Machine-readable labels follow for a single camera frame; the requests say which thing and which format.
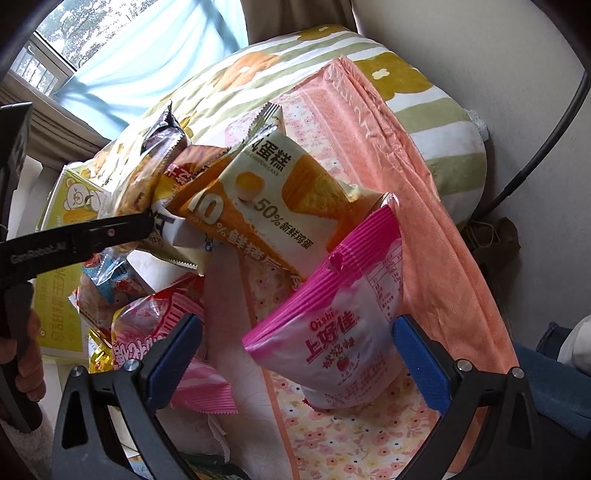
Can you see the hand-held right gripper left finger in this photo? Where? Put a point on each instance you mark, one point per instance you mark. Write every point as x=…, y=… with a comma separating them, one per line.
x=178, y=350

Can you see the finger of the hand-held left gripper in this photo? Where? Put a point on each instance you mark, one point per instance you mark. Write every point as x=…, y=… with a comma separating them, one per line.
x=120, y=230

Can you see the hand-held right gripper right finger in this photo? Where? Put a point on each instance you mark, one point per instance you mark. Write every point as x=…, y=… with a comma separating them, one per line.
x=420, y=360

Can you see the yellow cheese sticks packet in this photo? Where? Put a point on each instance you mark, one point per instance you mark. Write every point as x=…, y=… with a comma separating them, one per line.
x=184, y=237

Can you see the person's left forearm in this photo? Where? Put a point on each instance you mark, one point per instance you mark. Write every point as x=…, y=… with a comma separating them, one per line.
x=27, y=434

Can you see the person's left hand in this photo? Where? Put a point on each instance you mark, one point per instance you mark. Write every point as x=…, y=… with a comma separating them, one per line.
x=34, y=355

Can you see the pink striped snack packet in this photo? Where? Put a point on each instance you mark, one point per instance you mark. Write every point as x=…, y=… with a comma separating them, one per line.
x=147, y=323

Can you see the blue clear snack packet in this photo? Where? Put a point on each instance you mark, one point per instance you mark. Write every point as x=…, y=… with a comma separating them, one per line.
x=111, y=277

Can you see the yellow green carton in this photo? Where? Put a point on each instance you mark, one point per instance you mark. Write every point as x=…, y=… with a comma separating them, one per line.
x=69, y=203

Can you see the brown clear bread packet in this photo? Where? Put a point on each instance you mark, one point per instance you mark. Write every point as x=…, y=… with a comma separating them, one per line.
x=145, y=170

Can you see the gold foil wrapper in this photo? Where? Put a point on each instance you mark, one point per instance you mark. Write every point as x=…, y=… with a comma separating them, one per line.
x=99, y=360

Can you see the wooden window sill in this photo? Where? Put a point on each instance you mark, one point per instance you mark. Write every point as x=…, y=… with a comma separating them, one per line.
x=60, y=124

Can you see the person's leg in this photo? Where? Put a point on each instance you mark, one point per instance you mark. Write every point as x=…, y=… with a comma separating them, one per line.
x=554, y=387

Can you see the brown crumpled bag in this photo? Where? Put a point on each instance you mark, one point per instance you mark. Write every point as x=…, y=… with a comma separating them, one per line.
x=491, y=237

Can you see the orange floral cloth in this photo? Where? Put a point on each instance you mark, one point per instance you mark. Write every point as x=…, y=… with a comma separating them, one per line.
x=415, y=207

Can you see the orange white cake packet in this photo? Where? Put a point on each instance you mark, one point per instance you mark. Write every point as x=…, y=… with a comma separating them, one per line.
x=277, y=198

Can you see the light blue curtain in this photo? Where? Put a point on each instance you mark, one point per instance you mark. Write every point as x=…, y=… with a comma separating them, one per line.
x=138, y=69

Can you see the window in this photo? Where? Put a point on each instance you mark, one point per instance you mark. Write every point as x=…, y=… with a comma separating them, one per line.
x=51, y=27

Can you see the green striped flower blanket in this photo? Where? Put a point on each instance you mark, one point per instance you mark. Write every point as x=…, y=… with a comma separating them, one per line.
x=286, y=60

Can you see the white plastic bag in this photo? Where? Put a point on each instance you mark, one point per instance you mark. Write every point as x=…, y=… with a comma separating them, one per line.
x=478, y=122

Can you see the beige curtain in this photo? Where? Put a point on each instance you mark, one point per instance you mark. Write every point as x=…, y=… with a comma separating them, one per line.
x=263, y=14

